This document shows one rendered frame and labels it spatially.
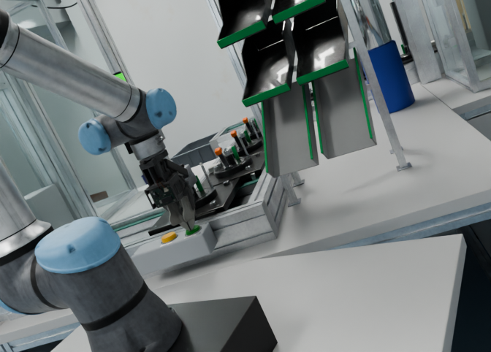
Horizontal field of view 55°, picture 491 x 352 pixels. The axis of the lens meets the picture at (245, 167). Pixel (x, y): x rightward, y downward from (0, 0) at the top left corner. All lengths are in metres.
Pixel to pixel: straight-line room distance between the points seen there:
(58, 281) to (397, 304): 0.52
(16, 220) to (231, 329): 0.39
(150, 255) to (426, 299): 0.70
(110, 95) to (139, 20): 5.05
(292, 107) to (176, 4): 4.34
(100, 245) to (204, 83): 4.89
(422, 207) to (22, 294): 0.80
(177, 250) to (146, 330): 0.46
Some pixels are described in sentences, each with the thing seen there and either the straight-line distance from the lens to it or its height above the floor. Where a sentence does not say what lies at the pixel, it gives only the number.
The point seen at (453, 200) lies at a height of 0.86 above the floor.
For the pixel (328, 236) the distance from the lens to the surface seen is 1.11.
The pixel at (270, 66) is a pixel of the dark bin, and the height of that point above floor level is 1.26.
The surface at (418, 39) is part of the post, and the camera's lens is 2.35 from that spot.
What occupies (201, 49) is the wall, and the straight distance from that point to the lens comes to 5.48.
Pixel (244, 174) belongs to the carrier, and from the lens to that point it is 1.50.
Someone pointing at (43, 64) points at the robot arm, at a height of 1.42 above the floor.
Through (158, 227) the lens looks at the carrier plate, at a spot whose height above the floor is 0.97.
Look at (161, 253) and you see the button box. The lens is 1.22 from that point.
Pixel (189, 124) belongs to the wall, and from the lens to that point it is 5.86.
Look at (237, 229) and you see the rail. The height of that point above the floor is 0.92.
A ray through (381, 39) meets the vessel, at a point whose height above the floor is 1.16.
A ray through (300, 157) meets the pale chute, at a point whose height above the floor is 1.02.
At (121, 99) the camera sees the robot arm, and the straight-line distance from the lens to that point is 0.89.
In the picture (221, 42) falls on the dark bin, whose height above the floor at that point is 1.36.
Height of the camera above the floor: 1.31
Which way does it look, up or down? 13 degrees down
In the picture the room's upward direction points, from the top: 24 degrees counter-clockwise
